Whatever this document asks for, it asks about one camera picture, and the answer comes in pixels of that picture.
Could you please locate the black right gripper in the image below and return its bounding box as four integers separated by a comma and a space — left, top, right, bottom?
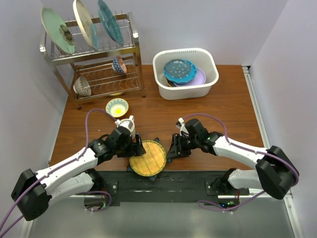
165, 133, 199, 160

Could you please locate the orange woven pattern plate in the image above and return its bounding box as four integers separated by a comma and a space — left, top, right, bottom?
128, 140, 167, 177

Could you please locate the dark blue bottom plate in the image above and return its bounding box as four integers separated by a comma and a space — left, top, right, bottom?
166, 79, 177, 87

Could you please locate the lilac purple plate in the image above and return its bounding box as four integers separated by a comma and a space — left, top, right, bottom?
173, 67, 206, 87

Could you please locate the teal dotted scalloped plate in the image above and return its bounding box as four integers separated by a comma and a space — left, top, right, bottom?
163, 62, 197, 84

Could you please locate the clear glass plate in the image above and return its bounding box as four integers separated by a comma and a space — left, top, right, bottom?
163, 59, 192, 78

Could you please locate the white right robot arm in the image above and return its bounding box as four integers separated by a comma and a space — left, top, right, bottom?
166, 118, 299, 200

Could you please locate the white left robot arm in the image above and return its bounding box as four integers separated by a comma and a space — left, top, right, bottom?
11, 126, 146, 221

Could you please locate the white plastic bin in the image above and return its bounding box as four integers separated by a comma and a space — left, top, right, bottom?
153, 48, 219, 100

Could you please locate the white ceramic mug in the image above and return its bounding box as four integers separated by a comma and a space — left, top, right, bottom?
120, 116, 136, 139

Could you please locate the dark blue star plate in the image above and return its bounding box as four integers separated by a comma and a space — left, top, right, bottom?
126, 137, 171, 182

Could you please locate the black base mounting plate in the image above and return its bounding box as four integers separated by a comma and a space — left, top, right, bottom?
89, 169, 249, 206

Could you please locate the yellow blue patterned saucer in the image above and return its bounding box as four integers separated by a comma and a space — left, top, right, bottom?
105, 98, 129, 118

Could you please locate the grey patterned bowl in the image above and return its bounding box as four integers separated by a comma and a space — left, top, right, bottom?
73, 76, 92, 97

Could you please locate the blue white patterned bowl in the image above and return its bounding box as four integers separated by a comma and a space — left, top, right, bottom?
112, 56, 127, 74

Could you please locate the stainless steel dish rack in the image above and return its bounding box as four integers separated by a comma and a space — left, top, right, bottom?
40, 12, 146, 110

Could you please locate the teal plate on rack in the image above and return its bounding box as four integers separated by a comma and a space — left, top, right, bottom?
98, 0, 124, 46

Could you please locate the cream plate on rack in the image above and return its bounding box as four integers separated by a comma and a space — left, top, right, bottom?
72, 0, 100, 50

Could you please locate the mint flower plate on rack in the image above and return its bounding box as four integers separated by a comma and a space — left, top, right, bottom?
41, 6, 75, 55

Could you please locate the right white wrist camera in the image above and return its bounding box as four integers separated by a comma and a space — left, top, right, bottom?
176, 118, 189, 137

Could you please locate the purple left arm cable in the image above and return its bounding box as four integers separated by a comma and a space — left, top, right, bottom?
0, 109, 119, 238

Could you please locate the aluminium frame rail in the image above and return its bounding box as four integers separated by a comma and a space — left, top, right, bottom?
241, 65, 304, 238

